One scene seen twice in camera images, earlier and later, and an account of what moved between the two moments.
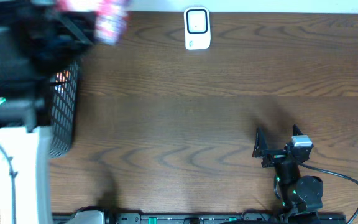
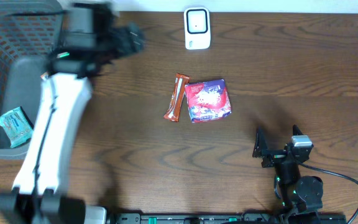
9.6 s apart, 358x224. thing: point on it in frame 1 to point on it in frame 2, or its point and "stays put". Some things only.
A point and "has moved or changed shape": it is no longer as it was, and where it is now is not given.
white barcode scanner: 197,28 stays put
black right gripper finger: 295,130 stays put
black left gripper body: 68,28 to 130,38
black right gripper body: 279,156 stays put
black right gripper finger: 261,147 stays put
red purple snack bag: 112,20 has moved or changed shape
